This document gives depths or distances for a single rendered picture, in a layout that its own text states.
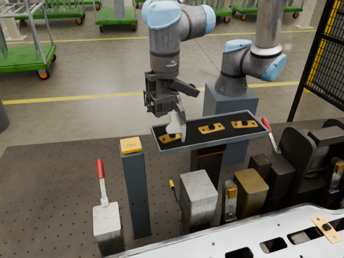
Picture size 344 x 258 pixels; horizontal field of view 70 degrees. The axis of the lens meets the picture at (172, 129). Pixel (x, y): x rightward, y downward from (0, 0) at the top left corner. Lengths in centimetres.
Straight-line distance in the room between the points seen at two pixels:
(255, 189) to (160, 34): 50
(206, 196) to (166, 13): 46
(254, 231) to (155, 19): 61
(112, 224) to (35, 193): 73
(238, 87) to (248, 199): 56
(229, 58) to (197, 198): 65
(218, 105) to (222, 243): 61
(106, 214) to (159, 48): 45
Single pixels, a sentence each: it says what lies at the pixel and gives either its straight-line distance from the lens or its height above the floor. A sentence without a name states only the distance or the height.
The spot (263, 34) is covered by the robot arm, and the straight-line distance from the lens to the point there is 100.
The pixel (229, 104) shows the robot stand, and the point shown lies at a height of 108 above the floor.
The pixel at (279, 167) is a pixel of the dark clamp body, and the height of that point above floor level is 108.
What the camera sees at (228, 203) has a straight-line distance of 76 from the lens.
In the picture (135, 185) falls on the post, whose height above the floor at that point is 101.
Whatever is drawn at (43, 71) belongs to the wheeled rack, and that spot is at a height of 14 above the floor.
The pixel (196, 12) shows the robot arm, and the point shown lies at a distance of 66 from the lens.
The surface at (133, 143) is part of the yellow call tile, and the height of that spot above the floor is 116.
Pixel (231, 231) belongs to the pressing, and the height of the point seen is 100.
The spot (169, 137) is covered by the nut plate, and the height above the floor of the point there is 116.
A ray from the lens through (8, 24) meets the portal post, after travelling 694.
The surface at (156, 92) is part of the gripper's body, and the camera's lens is 65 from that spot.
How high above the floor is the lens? 164
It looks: 36 degrees down
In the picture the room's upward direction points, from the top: straight up
